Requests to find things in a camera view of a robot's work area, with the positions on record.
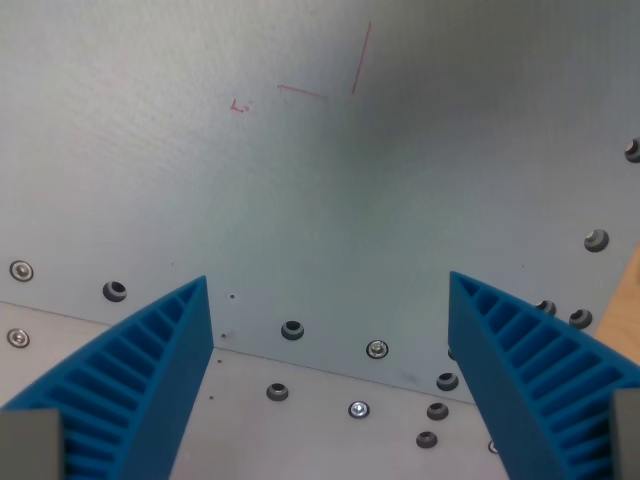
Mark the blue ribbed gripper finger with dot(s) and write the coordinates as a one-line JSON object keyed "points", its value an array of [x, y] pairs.
{"points": [[505, 380], [150, 380]]}

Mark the silver screw with washer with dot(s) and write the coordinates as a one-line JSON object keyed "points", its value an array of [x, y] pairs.
{"points": [[18, 338], [492, 446], [21, 270], [377, 349]]}

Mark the shiny silver hex screw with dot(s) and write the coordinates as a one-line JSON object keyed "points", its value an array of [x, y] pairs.
{"points": [[358, 410]]}

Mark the light aluminium base plate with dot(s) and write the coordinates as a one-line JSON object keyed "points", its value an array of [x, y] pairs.
{"points": [[300, 440]]}

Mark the blue-grey metal base plate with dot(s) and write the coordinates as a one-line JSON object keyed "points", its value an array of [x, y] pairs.
{"points": [[300, 200]]}

